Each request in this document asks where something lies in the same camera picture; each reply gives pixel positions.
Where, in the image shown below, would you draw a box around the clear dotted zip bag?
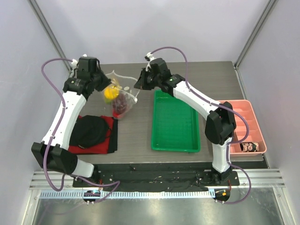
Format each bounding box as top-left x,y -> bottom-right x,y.
102,70 -> 140,119

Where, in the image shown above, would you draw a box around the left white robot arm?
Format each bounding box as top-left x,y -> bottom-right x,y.
31,55 -> 111,187

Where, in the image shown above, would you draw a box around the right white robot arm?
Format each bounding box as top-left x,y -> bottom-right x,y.
134,56 -> 236,185

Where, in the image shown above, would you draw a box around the yellow fake lemon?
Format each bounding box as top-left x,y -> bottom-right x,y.
104,86 -> 120,100

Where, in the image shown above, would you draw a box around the orange green fake mango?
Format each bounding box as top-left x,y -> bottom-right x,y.
104,98 -> 113,104

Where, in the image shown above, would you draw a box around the purple fake grapes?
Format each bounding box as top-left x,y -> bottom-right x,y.
112,93 -> 128,114

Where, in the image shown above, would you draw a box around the red fake pepper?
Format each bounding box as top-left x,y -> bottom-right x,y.
112,112 -> 124,120

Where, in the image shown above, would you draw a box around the black cap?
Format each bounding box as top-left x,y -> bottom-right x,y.
69,115 -> 111,149

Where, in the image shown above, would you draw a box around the green plastic tray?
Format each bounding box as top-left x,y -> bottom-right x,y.
151,90 -> 201,153

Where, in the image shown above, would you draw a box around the red folded cloth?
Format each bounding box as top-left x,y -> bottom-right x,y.
68,115 -> 118,155

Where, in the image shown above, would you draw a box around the pink compartment organizer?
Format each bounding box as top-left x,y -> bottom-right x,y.
215,99 -> 268,158

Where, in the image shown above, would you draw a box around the patterned roll in organizer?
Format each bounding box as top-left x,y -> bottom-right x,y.
240,142 -> 259,152

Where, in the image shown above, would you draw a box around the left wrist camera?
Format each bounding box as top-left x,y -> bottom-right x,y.
78,56 -> 98,73

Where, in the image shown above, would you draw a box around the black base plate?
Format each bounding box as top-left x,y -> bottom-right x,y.
73,162 -> 240,192

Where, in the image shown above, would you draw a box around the white slotted cable duct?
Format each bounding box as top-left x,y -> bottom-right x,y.
39,189 -> 215,199

